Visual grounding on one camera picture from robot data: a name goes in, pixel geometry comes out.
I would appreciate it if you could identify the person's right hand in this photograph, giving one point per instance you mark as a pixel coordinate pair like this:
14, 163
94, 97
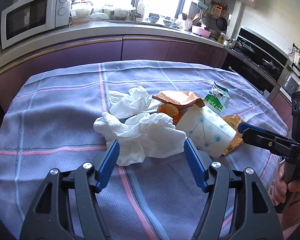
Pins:
278, 185

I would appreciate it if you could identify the white soap bottle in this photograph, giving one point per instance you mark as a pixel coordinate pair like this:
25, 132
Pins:
140, 7

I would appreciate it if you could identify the hanging metal strainer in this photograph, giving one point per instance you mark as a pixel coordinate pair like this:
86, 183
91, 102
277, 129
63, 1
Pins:
211, 17

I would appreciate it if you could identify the white blue-dotted paper cup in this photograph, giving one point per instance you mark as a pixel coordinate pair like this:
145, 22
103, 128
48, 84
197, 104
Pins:
207, 130

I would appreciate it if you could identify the glass jar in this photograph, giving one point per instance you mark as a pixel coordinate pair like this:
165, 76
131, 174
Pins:
107, 10

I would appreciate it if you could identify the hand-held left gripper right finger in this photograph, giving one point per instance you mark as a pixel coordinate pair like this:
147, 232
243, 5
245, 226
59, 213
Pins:
195, 165

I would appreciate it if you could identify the large white tissue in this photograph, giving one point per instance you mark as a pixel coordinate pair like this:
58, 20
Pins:
150, 140

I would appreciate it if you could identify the clear food container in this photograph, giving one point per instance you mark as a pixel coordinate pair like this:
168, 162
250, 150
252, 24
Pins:
121, 13

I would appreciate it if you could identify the orange peel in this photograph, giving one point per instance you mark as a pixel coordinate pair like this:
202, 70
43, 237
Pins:
168, 110

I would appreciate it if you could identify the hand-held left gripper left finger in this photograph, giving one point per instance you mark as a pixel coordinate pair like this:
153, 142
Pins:
107, 165

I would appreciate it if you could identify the pink mixing bowl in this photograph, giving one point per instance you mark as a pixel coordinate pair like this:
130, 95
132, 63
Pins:
201, 31

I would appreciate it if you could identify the white microwave oven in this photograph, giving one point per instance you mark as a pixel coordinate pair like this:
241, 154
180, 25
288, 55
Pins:
27, 17

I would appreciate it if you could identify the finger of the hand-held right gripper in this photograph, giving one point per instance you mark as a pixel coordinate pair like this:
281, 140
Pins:
260, 137

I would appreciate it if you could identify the plastic food container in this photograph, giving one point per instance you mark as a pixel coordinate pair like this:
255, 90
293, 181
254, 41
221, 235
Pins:
80, 20

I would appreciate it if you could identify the small blue bowl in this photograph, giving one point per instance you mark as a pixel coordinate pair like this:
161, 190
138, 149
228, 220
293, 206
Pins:
153, 19

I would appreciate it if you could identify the polka dot utensil holder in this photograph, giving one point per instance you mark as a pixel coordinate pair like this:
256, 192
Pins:
188, 24

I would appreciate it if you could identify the green snack packet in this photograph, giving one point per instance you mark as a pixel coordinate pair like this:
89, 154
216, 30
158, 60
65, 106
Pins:
215, 102

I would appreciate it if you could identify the kitchen counter with purple cabinets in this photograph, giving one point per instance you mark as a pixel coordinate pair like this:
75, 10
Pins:
90, 52

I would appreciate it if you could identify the plaid purple tablecloth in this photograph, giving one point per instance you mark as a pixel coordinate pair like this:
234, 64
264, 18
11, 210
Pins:
65, 105

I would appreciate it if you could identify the teal wall shelf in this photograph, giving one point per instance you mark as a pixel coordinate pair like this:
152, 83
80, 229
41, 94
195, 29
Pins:
200, 4

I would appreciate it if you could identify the white vertical pipe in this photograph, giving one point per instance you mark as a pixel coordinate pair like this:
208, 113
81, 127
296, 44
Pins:
233, 20

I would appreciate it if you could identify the black gas stove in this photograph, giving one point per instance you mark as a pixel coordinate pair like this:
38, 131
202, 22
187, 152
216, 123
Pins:
252, 72

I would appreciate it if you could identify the white plastic bag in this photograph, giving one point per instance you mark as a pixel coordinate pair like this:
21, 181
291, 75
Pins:
99, 16

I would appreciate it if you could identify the cooking oil bottle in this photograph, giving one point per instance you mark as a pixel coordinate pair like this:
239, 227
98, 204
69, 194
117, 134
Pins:
221, 38

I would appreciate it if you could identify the patterned ceramic bowl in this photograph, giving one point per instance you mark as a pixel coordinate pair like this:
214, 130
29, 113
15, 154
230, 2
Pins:
171, 24

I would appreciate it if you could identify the hanging black frying pan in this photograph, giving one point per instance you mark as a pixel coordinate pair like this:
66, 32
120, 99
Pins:
221, 24

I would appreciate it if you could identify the metal kitchen faucet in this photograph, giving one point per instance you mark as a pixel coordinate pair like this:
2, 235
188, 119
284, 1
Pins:
135, 5

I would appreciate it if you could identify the lidded cooking pot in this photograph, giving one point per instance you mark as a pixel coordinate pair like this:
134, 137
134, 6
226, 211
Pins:
243, 47

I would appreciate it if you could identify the metal storage rack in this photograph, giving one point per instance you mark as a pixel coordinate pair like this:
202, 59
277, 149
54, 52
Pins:
293, 80

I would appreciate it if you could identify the torn brown paper wrapper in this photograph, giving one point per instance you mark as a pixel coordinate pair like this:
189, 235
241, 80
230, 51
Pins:
177, 98

